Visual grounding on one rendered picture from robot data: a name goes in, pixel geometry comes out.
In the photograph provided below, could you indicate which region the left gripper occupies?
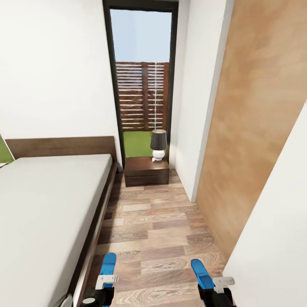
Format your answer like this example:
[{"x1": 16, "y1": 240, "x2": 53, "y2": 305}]
[{"x1": 85, "y1": 287, "x2": 114, "y2": 306}]

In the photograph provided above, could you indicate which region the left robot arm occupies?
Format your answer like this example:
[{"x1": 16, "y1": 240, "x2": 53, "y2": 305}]
[{"x1": 81, "y1": 274, "x2": 119, "y2": 307}]

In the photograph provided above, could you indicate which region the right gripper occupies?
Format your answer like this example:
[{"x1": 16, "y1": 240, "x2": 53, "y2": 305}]
[{"x1": 197, "y1": 284, "x2": 234, "y2": 307}]

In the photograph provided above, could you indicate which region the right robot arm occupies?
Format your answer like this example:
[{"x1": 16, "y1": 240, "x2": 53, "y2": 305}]
[{"x1": 197, "y1": 277, "x2": 237, "y2": 307}]

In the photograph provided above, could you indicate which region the sandal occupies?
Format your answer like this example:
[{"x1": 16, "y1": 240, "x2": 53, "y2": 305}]
[
  {"x1": 100, "y1": 252, "x2": 117, "y2": 307},
  {"x1": 191, "y1": 259, "x2": 214, "y2": 289}
]

